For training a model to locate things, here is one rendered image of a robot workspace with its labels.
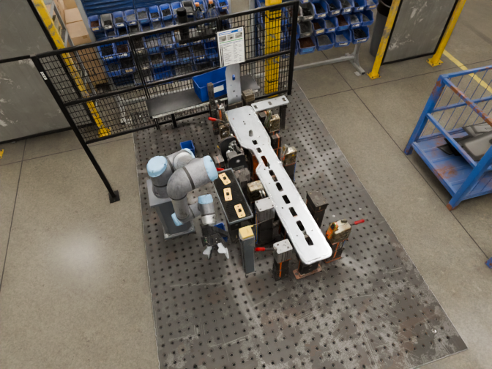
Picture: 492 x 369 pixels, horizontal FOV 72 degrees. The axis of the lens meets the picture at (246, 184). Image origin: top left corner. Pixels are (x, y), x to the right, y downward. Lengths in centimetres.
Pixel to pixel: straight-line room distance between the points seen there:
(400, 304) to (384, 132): 236
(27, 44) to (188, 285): 265
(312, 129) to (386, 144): 126
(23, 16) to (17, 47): 31
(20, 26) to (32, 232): 183
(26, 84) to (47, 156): 82
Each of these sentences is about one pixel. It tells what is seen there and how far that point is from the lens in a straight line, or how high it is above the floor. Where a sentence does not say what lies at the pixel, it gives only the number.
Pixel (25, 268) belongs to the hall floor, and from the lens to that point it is 361.
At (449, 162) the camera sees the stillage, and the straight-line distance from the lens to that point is 387.
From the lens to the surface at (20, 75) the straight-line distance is 403.
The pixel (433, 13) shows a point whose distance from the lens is 505.
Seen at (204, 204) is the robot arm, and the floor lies 124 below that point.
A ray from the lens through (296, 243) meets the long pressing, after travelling 195.
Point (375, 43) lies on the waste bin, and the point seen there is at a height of 20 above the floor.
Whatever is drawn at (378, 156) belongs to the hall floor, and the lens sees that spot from 390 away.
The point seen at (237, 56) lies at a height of 121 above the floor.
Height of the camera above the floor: 270
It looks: 52 degrees down
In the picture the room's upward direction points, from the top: 3 degrees counter-clockwise
